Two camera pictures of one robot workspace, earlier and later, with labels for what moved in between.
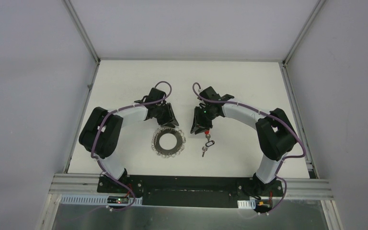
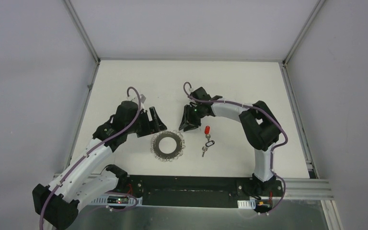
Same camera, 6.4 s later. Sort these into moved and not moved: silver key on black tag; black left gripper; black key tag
Moved: black left gripper
Not moved: black key tag; silver key on black tag
